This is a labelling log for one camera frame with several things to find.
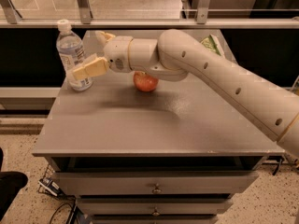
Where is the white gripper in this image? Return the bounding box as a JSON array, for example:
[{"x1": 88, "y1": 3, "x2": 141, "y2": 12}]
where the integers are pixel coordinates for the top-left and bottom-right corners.
[{"x1": 66, "y1": 31, "x2": 133, "y2": 82}]

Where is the green chip bag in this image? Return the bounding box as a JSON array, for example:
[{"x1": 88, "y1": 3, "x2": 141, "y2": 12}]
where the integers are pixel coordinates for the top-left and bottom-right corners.
[{"x1": 201, "y1": 35, "x2": 224, "y2": 57}]

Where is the black object at left edge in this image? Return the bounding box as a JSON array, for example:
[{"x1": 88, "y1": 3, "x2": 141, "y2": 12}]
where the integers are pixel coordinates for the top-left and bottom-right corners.
[{"x1": 0, "y1": 147, "x2": 29, "y2": 221}]

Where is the grey drawer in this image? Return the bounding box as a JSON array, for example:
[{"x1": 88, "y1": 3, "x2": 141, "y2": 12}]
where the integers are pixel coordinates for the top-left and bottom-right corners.
[
  {"x1": 77, "y1": 198, "x2": 233, "y2": 216},
  {"x1": 52, "y1": 171, "x2": 258, "y2": 196},
  {"x1": 92, "y1": 215, "x2": 218, "y2": 224}
]

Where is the middle grey drawer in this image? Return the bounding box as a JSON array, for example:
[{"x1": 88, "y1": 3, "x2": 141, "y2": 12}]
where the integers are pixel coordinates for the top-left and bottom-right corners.
[{"x1": 77, "y1": 198, "x2": 233, "y2": 216}]

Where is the blue power strip on floor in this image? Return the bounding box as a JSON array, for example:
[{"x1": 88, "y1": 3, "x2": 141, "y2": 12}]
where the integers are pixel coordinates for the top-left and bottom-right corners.
[{"x1": 38, "y1": 177, "x2": 61, "y2": 197}]

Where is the grey drawer cabinet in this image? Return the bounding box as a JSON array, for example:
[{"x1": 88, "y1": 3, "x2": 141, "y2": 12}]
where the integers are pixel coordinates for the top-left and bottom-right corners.
[{"x1": 31, "y1": 29, "x2": 285, "y2": 224}]

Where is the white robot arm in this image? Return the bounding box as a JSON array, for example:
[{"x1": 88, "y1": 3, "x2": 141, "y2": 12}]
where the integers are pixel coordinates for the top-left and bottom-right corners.
[{"x1": 66, "y1": 29, "x2": 299, "y2": 157}]

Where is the clear blue plastic water bottle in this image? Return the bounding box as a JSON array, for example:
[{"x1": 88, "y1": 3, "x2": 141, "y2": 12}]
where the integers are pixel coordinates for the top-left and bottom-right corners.
[{"x1": 56, "y1": 20, "x2": 93, "y2": 91}]

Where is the black floor cable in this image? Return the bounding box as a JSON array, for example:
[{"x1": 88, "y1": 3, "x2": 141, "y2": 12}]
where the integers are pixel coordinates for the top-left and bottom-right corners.
[{"x1": 48, "y1": 199, "x2": 82, "y2": 224}]

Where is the red apple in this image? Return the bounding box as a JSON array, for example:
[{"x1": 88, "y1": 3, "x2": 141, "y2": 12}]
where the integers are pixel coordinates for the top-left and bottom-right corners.
[{"x1": 133, "y1": 71, "x2": 159, "y2": 92}]

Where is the metal glass railing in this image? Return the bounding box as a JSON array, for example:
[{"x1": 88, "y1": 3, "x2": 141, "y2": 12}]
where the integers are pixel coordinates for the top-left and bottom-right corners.
[{"x1": 0, "y1": 0, "x2": 299, "y2": 29}]

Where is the top grey drawer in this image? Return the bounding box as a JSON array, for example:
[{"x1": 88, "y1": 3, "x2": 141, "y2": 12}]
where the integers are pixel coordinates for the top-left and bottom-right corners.
[{"x1": 52, "y1": 171, "x2": 258, "y2": 196}]

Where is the bottom grey drawer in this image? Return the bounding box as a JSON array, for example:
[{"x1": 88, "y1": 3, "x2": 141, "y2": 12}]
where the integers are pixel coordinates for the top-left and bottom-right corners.
[{"x1": 92, "y1": 215, "x2": 218, "y2": 224}]

